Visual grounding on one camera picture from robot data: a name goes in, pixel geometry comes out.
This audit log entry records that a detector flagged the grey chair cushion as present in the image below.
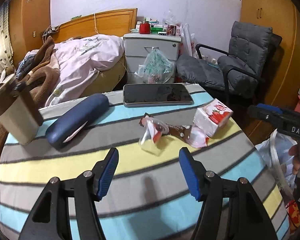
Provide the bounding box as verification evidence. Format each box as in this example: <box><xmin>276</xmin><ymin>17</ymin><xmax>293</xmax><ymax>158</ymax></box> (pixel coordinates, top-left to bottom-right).
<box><xmin>176</xmin><ymin>21</ymin><xmax>273</xmax><ymax>96</ymax></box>

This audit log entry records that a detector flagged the green patterned plastic bag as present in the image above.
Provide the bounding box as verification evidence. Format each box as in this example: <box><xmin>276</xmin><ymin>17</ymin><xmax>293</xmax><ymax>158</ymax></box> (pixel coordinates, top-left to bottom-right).
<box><xmin>134</xmin><ymin>47</ymin><xmax>175</xmax><ymax>83</ymax></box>

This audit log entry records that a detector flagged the red gift box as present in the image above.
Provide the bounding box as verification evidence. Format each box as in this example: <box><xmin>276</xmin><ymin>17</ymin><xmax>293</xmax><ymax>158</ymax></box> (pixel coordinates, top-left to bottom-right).
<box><xmin>286</xmin><ymin>200</ymin><xmax>300</xmax><ymax>235</ymax></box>

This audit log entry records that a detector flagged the red cup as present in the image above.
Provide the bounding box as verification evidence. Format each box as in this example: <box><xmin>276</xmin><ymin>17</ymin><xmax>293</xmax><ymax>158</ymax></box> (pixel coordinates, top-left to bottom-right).
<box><xmin>139</xmin><ymin>22</ymin><xmax>151</xmax><ymax>35</ymax></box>

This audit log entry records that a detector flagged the wooden headboard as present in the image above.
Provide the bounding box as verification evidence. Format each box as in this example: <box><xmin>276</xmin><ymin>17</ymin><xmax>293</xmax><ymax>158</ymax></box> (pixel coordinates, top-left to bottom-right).
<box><xmin>51</xmin><ymin>8</ymin><xmax>138</xmax><ymax>43</ymax></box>

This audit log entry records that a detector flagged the dotted curtain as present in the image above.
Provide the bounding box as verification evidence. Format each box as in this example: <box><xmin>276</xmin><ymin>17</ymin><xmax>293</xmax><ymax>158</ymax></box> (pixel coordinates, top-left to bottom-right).
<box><xmin>0</xmin><ymin>1</ymin><xmax>14</xmax><ymax>76</ymax></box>

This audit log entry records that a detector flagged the person right hand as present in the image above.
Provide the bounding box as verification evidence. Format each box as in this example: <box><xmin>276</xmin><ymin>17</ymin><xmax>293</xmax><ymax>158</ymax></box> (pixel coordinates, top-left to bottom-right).
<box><xmin>288</xmin><ymin>144</ymin><xmax>300</xmax><ymax>175</ymax></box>

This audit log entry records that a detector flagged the brown fleece blanket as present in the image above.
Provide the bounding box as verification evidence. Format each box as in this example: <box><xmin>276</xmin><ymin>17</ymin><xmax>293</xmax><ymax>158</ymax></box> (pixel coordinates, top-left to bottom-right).
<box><xmin>0</xmin><ymin>36</ymin><xmax>62</xmax><ymax>218</ymax></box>

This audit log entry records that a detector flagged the striped blanket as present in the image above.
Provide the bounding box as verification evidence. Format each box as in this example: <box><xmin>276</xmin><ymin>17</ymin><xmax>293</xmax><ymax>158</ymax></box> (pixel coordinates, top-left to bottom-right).
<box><xmin>0</xmin><ymin>85</ymin><xmax>289</xmax><ymax>239</ymax></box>

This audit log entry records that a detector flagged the pink strawberry milk carton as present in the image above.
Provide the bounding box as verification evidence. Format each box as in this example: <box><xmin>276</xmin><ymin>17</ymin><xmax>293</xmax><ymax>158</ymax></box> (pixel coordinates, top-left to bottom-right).
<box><xmin>193</xmin><ymin>99</ymin><xmax>233</xmax><ymax>138</ymax></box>

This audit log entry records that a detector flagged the black smartphone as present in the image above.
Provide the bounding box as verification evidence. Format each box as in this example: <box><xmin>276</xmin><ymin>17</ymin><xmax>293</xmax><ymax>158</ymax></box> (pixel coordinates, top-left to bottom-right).
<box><xmin>123</xmin><ymin>83</ymin><xmax>194</xmax><ymax>107</ymax></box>

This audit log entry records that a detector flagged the orange wooden wardrobe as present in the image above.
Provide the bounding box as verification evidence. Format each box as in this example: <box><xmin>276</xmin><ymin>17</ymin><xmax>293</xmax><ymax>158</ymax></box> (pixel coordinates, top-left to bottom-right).
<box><xmin>8</xmin><ymin>0</ymin><xmax>51</xmax><ymax>67</ymax></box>

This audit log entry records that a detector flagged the clear plastic wrapper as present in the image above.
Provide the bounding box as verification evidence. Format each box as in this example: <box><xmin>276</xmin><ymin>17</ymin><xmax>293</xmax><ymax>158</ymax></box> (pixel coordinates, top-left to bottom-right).
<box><xmin>139</xmin><ymin>114</ymin><xmax>169</xmax><ymax>156</ymax></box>

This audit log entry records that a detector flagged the navy glasses case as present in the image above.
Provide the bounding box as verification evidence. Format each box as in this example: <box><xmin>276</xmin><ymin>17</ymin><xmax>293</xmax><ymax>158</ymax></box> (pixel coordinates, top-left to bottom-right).
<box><xmin>45</xmin><ymin>94</ymin><xmax>109</xmax><ymax>150</ymax></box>

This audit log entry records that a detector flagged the white bedside cabinet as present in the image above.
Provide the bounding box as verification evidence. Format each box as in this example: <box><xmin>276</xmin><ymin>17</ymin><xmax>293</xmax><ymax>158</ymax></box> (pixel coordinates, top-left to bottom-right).
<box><xmin>123</xmin><ymin>33</ymin><xmax>181</xmax><ymax>84</ymax></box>

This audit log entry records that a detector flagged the large wooden closet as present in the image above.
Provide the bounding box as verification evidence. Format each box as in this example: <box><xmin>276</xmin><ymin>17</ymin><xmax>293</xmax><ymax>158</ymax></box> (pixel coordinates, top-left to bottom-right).
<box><xmin>239</xmin><ymin>0</ymin><xmax>300</xmax><ymax>145</ymax></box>

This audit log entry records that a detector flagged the brown red candy wrapper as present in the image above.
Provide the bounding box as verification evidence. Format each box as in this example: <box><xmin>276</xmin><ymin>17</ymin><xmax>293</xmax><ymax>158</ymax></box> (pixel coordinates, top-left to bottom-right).
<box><xmin>143</xmin><ymin>113</ymin><xmax>209</xmax><ymax>148</ymax></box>

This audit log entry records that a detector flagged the black office chair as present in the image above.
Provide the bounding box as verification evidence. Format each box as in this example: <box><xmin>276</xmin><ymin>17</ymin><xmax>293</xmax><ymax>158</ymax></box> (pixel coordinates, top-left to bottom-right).
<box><xmin>221</xmin><ymin>34</ymin><xmax>282</xmax><ymax>104</ymax></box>

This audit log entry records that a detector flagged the beige brown travel mug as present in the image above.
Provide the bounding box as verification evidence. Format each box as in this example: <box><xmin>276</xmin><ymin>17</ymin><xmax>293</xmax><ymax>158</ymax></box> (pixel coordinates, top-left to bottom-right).
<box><xmin>0</xmin><ymin>74</ymin><xmax>43</xmax><ymax>145</ymax></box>

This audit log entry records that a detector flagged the pink white duvet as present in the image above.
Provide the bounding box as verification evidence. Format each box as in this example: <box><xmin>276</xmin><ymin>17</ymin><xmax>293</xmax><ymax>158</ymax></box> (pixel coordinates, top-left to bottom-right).
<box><xmin>45</xmin><ymin>34</ymin><xmax>125</xmax><ymax>107</ymax></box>

